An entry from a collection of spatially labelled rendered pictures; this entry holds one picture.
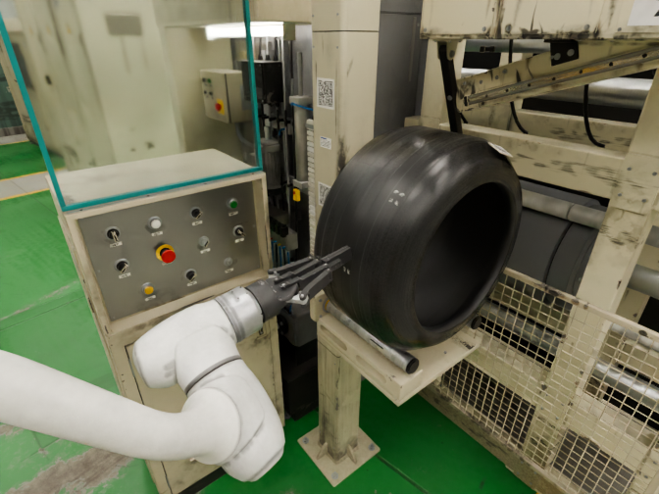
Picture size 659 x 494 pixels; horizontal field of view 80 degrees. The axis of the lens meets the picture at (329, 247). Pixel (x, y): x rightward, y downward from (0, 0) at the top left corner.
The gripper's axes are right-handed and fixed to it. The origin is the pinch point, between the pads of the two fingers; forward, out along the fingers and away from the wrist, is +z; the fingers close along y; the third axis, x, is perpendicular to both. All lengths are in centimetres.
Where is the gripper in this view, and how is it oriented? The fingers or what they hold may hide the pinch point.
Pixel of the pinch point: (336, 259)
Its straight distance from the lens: 82.8
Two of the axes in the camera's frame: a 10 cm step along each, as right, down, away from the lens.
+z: 7.8, -4.1, 4.8
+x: 1.1, 8.3, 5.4
